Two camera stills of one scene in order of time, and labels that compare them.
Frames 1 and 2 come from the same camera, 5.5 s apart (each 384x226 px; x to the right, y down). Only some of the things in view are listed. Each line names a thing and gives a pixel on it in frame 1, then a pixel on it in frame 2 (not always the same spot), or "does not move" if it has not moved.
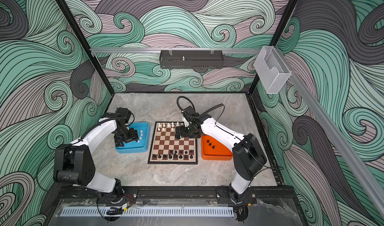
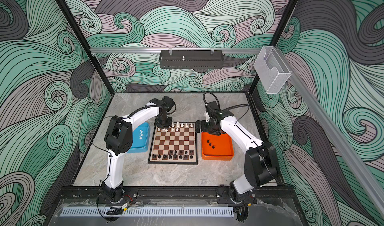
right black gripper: [182, 128] to [204, 129]
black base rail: [179, 193] does not move
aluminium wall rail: [124, 51] does not move
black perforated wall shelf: [191, 59] does not move
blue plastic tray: [143, 131] does not move
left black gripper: [134, 136] to [169, 124]
